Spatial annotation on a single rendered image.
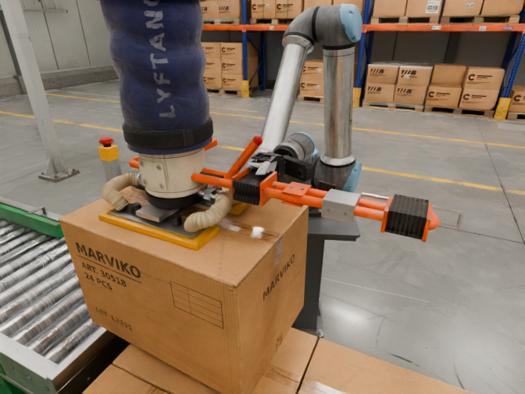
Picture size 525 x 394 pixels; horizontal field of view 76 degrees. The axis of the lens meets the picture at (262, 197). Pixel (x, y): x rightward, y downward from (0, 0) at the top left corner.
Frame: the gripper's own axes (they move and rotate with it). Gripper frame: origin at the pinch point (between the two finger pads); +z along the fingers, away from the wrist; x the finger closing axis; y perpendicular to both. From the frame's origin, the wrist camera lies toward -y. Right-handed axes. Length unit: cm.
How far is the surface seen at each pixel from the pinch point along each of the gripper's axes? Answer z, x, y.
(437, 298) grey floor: -129, -120, -63
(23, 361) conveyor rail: 35, -60, 68
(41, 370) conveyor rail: 34, -60, 59
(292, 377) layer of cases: -1, -66, -11
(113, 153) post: -50, -24, 108
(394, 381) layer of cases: -13, -66, -40
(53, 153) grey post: -159, -92, 335
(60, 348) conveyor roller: 24, -65, 66
